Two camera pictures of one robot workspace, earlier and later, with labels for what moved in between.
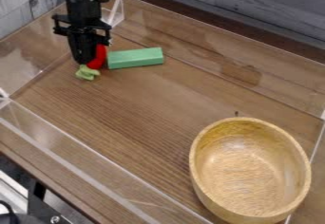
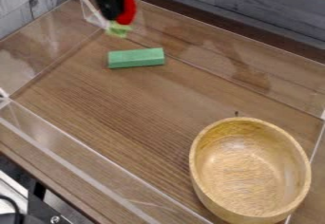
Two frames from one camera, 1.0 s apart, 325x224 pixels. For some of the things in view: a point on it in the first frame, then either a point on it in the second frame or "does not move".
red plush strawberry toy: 89,70 to 119,27
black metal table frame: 40,212 does not move
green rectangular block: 135,57 does not move
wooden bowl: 249,170 does not move
